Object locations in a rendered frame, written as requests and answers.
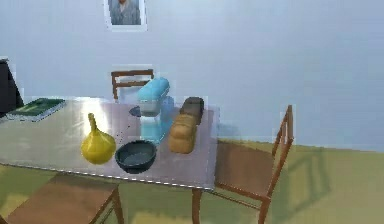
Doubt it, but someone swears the yellow gourd-shaped vase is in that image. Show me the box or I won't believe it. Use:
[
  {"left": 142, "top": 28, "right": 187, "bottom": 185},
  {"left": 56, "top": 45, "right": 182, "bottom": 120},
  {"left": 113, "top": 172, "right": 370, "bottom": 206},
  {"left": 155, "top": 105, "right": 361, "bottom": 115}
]
[{"left": 80, "top": 112, "right": 117, "bottom": 165}]

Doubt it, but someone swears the black furniture piece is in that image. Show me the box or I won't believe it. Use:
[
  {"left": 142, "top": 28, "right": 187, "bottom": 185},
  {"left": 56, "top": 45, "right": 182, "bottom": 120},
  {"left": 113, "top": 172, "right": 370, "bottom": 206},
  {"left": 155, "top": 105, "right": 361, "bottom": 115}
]
[{"left": 0, "top": 58, "right": 25, "bottom": 115}]

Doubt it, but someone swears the dark grey bowl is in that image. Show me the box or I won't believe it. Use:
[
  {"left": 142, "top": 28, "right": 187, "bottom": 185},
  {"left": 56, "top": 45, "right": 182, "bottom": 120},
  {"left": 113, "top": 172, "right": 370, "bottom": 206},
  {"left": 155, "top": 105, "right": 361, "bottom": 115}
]
[{"left": 114, "top": 139, "right": 158, "bottom": 175}]

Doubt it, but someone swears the brown wooden chair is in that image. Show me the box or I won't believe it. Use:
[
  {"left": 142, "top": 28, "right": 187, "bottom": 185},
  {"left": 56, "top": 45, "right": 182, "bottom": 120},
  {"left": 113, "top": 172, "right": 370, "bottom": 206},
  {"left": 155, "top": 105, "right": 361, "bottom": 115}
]
[
  {"left": 110, "top": 68, "right": 155, "bottom": 101},
  {"left": 5, "top": 173, "right": 125, "bottom": 224},
  {"left": 213, "top": 104, "right": 295, "bottom": 224}
]

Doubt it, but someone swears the light blue stand mixer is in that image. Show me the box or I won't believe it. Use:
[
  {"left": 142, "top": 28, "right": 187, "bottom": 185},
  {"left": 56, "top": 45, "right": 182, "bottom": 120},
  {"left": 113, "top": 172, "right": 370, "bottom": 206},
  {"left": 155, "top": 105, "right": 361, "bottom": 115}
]
[{"left": 137, "top": 77, "right": 175, "bottom": 145}]

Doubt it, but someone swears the green book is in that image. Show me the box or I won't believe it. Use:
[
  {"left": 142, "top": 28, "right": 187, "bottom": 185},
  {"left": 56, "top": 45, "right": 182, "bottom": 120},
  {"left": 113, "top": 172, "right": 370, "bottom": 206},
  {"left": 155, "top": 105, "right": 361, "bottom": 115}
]
[{"left": 6, "top": 97, "right": 67, "bottom": 122}]

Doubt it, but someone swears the framed portrait picture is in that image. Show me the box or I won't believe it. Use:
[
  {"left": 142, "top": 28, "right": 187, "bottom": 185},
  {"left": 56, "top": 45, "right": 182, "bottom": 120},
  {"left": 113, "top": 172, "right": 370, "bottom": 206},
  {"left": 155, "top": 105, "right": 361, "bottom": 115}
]
[{"left": 103, "top": 0, "right": 148, "bottom": 33}]

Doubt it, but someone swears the brown bread loaf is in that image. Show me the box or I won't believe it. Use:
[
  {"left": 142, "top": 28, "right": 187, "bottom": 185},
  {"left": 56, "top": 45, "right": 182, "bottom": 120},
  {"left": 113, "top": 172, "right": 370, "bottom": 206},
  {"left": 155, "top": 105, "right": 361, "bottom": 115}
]
[{"left": 167, "top": 96, "right": 205, "bottom": 155}]

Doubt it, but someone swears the grey metal dining table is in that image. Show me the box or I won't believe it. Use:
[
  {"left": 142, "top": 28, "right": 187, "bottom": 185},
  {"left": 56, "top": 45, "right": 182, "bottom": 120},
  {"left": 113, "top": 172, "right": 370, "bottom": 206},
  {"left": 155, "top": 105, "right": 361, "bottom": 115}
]
[{"left": 0, "top": 96, "right": 222, "bottom": 224}]

